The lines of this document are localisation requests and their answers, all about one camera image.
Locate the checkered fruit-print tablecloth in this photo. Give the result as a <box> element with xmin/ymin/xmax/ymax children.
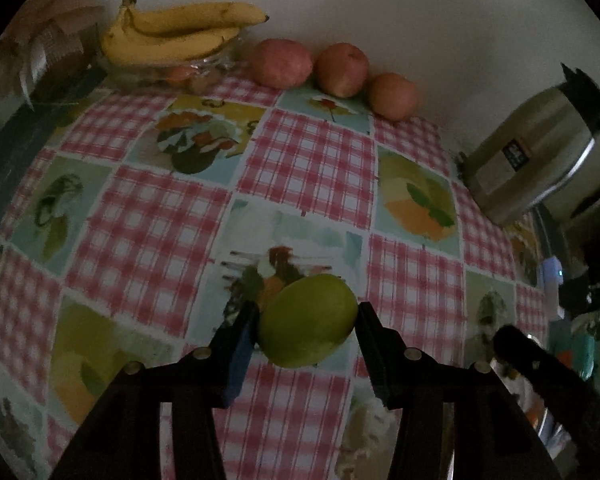
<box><xmin>0</xmin><ymin>73</ymin><xmax>547</xmax><ymax>479</ymax></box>

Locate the white power strip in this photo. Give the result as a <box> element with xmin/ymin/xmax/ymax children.
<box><xmin>542</xmin><ymin>256</ymin><xmax>564</xmax><ymax>322</ymax></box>

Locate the pink paper flower bouquet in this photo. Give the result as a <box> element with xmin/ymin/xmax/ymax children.
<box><xmin>0</xmin><ymin>0</ymin><xmax>104</xmax><ymax>102</ymax></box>

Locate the teal tissue pack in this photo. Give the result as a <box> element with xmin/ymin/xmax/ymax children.
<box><xmin>548</xmin><ymin>318</ymin><xmax>600</xmax><ymax>389</ymax></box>

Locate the red apple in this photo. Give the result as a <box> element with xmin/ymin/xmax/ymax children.
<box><xmin>249</xmin><ymin>38</ymin><xmax>313</xmax><ymax>90</ymax></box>
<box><xmin>314</xmin><ymin>42</ymin><xmax>370</xmax><ymax>99</ymax></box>
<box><xmin>367</xmin><ymin>73</ymin><xmax>420</xmax><ymax>122</ymax></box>

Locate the glass fruit bowl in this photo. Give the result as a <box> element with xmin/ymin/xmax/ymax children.
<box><xmin>97</xmin><ymin>32</ymin><xmax>246</xmax><ymax>96</ymax></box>

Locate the right red apple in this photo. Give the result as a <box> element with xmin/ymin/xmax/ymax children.
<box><xmin>367</xmin><ymin>73</ymin><xmax>420</xmax><ymax>122</ymax></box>

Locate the stainless steel round plate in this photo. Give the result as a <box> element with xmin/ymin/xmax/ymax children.
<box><xmin>445</xmin><ymin>361</ymin><xmax>560</xmax><ymax>479</ymax></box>

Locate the lower yellow banana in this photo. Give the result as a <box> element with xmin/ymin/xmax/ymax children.
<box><xmin>100</xmin><ymin>8</ymin><xmax>240</xmax><ymax>66</ymax></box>

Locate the upper yellow banana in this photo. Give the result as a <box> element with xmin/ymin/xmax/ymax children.
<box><xmin>122</xmin><ymin>0</ymin><xmax>268</xmax><ymax>36</ymax></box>

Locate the stainless steel thermos jug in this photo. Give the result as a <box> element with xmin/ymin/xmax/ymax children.
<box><xmin>456</xmin><ymin>66</ymin><xmax>600</xmax><ymax>226</ymax></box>

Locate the middle red apple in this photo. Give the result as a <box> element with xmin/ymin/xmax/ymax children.
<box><xmin>314</xmin><ymin>42</ymin><xmax>370</xmax><ymax>99</ymax></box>

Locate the black power adapter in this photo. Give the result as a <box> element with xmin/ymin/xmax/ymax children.
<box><xmin>558</xmin><ymin>275</ymin><xmax>600</xmax><ymax>318</ymax></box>

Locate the left red apple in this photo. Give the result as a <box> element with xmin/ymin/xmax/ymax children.
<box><xmin>249</xmin><ymin>38</ymin><xmax>313</xmax><ymax>90</ymax></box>

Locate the yellow banana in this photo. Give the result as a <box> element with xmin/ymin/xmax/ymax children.
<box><xmin>122</xmin><ymin>0</ymin><xmax>268</xmax><ymax>36</ymax></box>
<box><xmin>100</xmin><ymin>8</ymin><xmax>240</xmax><ymax>66</ymax></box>

